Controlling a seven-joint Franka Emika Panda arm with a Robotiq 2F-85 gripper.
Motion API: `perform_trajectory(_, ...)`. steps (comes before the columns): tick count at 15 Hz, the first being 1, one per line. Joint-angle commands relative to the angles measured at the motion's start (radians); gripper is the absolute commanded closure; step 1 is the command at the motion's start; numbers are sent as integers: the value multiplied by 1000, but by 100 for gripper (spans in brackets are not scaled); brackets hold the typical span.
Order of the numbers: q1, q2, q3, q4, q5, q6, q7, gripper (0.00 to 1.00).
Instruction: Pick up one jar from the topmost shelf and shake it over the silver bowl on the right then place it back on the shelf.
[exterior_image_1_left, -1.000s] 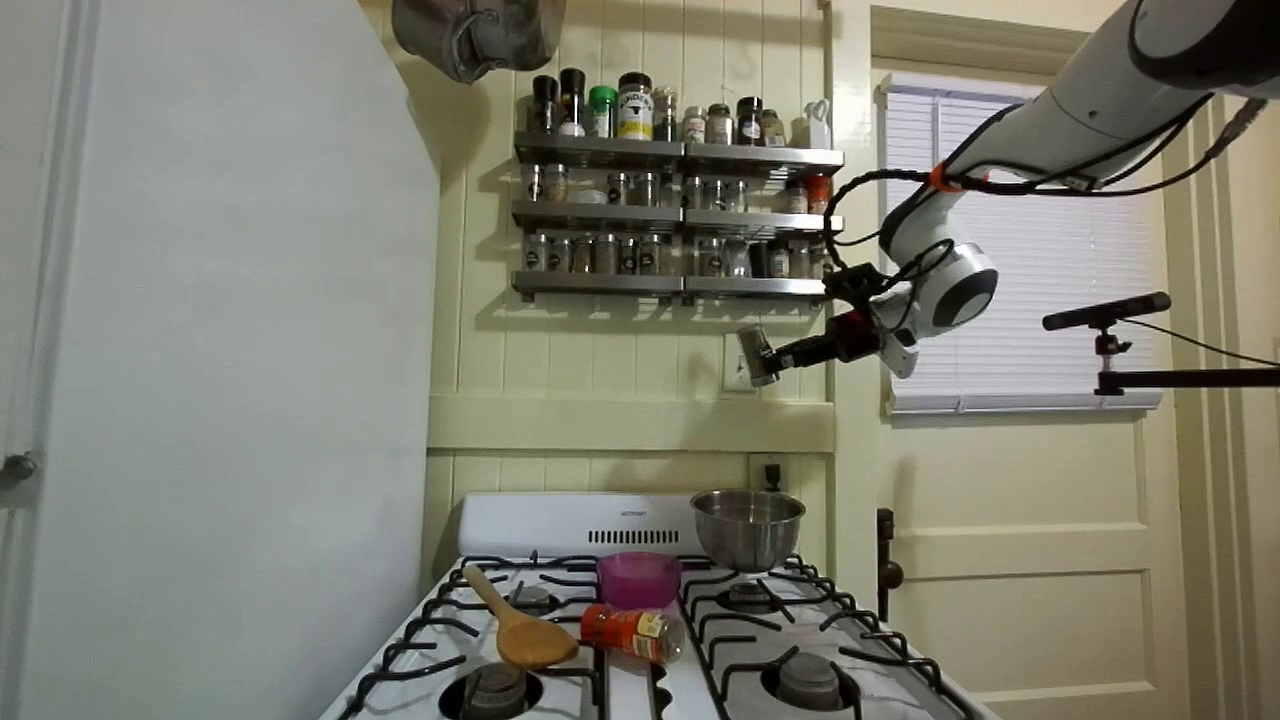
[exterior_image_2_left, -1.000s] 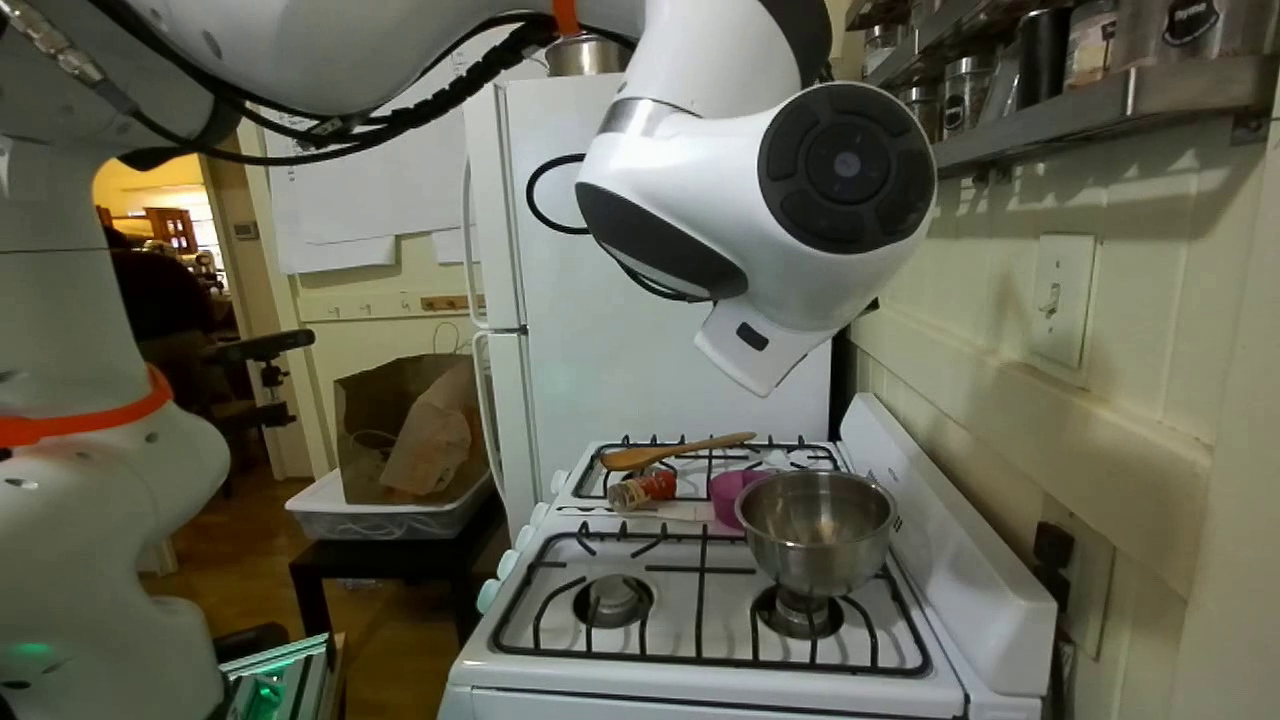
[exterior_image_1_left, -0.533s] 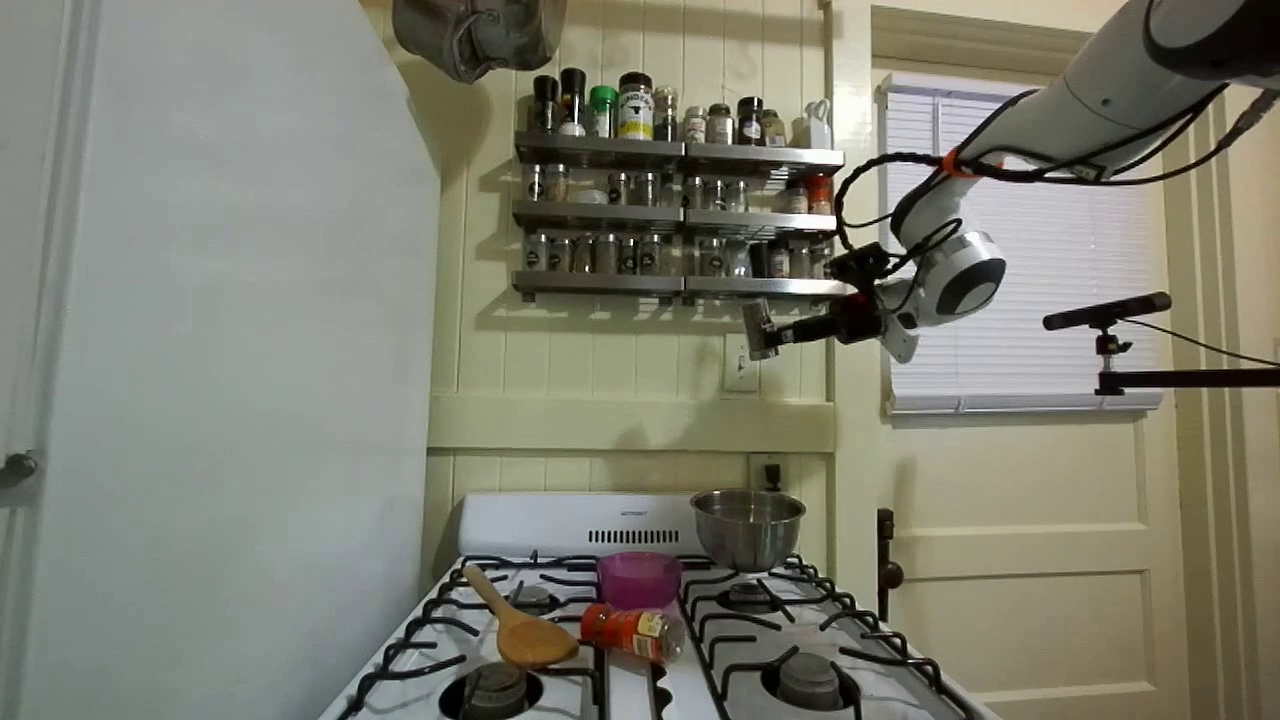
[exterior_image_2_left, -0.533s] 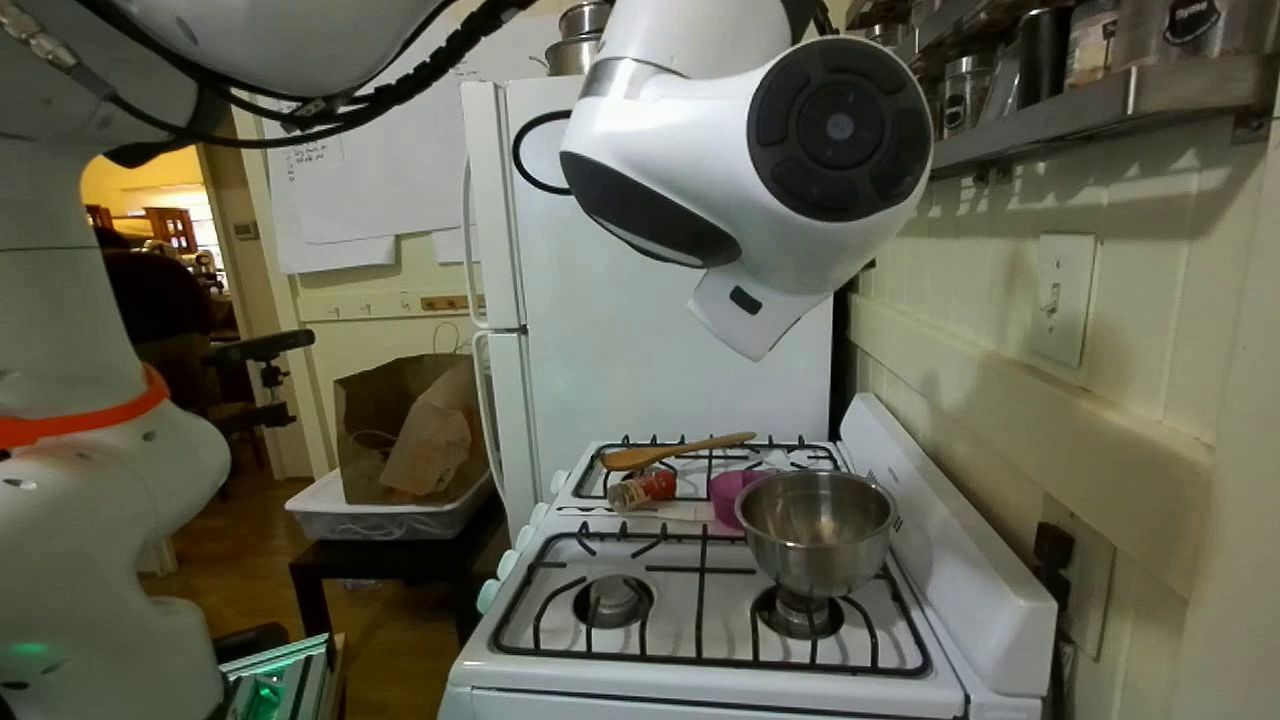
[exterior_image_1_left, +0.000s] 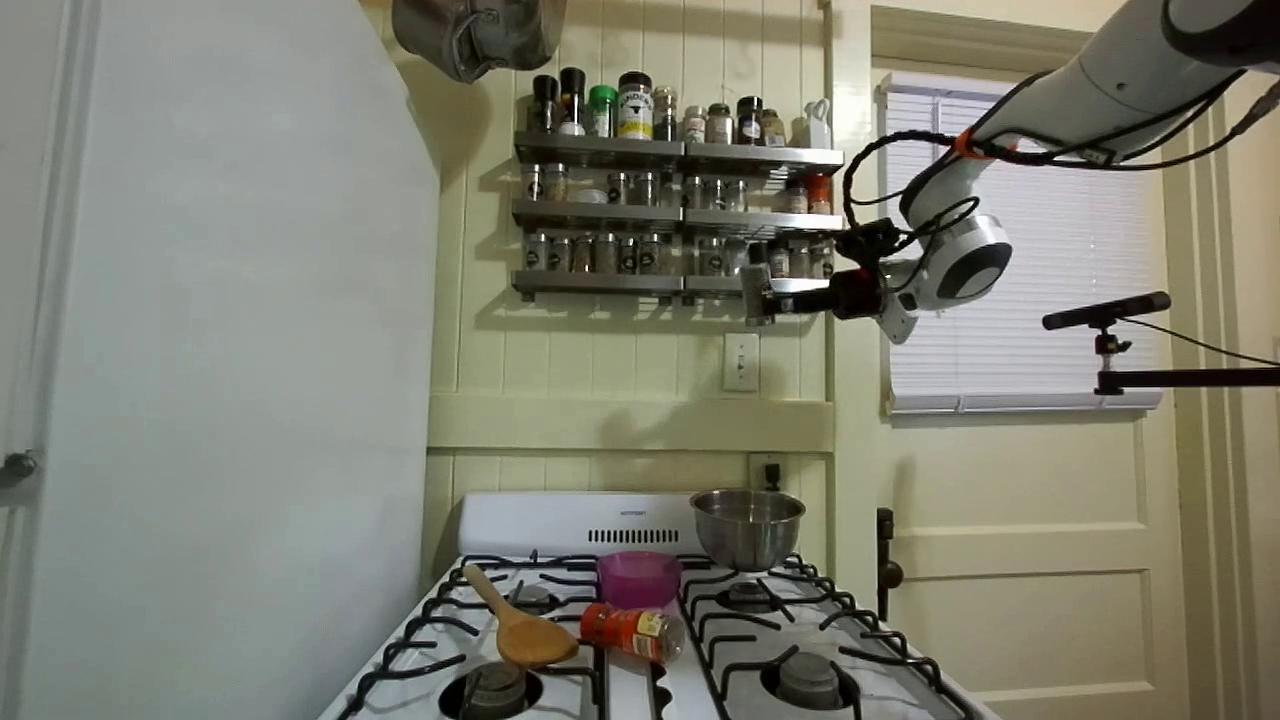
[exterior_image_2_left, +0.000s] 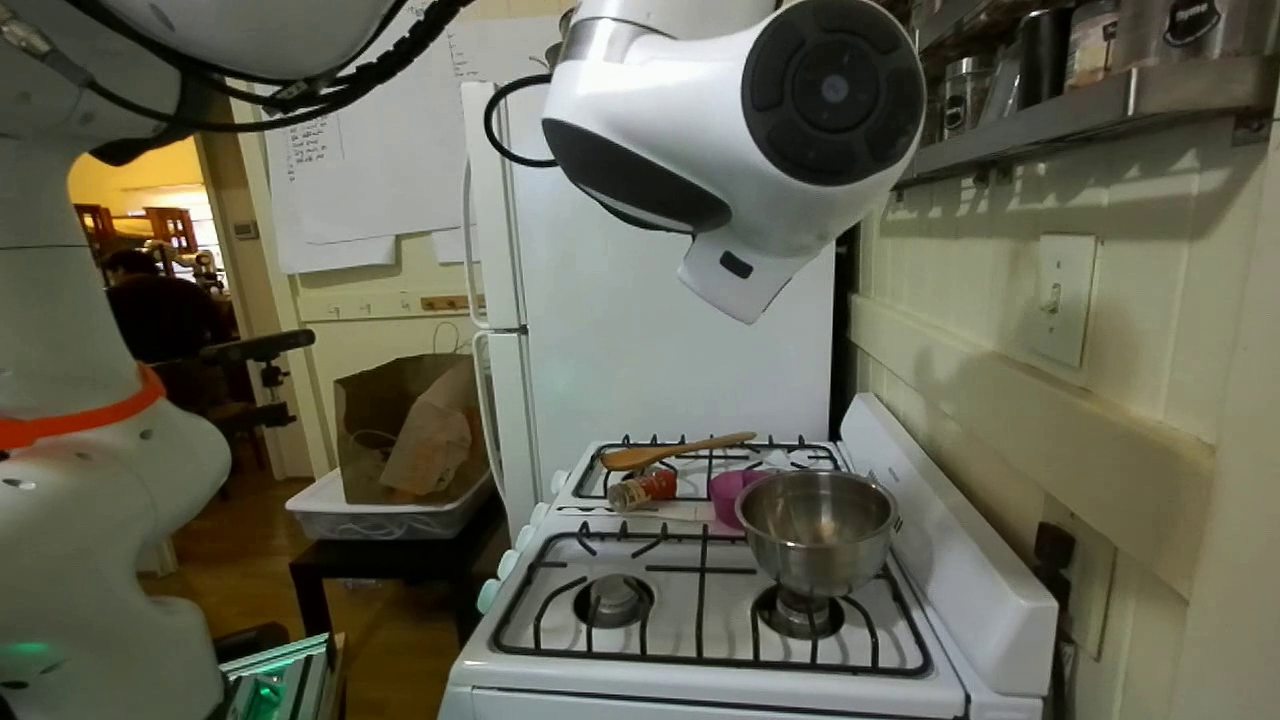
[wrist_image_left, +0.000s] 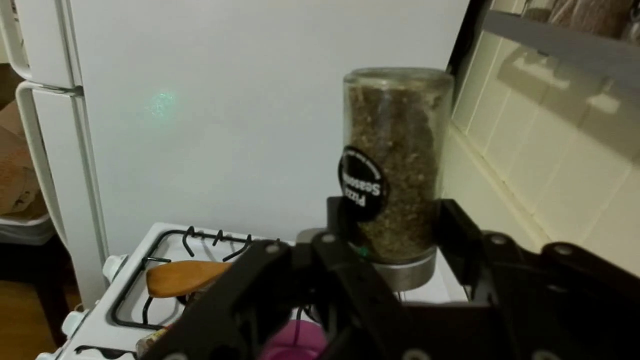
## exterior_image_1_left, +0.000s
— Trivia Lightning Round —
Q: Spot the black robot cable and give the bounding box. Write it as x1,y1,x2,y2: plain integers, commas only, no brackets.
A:
839,73,1280,271

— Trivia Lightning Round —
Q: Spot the thin camera cable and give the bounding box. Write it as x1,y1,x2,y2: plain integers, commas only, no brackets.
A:
1133,318,1280,372

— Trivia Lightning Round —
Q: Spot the large yellow label jar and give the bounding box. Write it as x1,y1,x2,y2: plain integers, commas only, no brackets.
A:
613,68,662,143

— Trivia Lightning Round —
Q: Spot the grey metal handle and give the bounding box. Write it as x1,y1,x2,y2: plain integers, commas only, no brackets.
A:
0,449,49,497

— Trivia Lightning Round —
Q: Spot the chili powder spice jar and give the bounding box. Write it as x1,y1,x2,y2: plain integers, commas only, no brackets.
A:
734,93,768,150

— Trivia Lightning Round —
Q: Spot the black pepper spice jar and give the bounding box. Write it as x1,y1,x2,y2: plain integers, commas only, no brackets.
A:
789,97,833,151

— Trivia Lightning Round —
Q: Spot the cream panel door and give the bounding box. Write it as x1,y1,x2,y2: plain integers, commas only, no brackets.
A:
866,56,1196,720

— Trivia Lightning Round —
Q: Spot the white wall outlet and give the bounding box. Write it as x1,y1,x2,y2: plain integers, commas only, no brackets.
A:
722,330,766,396

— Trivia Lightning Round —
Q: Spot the white gas stove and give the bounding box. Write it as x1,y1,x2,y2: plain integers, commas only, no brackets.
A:
318,487,994,720

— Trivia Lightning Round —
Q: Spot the black bar camera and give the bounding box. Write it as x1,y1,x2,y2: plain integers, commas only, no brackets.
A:
1041,288,1176,338

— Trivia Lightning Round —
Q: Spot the white refrigerator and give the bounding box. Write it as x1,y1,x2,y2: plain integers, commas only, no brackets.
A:
0,0,443,720

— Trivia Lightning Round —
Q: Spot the green lid spice jar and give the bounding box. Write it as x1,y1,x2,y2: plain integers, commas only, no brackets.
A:
589,81,621,139

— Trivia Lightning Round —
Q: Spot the black door handle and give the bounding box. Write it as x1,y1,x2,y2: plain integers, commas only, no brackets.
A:
871,506,911,625

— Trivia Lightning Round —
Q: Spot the grey hanging pot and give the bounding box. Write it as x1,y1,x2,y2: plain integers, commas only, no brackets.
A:
390,0,571,90

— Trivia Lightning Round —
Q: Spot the pink plastic cup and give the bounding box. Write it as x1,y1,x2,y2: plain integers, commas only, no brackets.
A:
591,547,685,616

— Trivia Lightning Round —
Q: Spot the black stove burner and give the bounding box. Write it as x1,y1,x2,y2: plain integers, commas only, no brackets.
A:
503,582,570,616
435,657,547,720
716,582,794,616
759,650,866,713

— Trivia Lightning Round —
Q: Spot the white window blind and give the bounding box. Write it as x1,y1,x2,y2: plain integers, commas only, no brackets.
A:
882,73,1176,419

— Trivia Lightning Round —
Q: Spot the wooden spoon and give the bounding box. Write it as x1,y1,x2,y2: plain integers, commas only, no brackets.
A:
462,560,586,671

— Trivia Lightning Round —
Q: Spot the black camera stand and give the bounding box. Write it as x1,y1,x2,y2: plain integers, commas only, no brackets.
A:
1088,323,1280,402

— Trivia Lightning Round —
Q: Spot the black iron stove grate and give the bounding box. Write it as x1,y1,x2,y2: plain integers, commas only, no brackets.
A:
335,551,613,720
675,551,968,720

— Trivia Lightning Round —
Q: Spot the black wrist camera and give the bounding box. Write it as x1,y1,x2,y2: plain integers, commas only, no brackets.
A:
835,218,911,271

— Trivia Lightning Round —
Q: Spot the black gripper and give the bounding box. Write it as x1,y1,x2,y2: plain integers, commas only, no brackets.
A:
741,256,896,330

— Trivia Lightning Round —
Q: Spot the steel wall spice rack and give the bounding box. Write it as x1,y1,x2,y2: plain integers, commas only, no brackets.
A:
509,130,854,304

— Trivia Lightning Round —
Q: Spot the silver metal bowl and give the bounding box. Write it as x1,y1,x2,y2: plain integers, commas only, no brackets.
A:
687,484,807,572

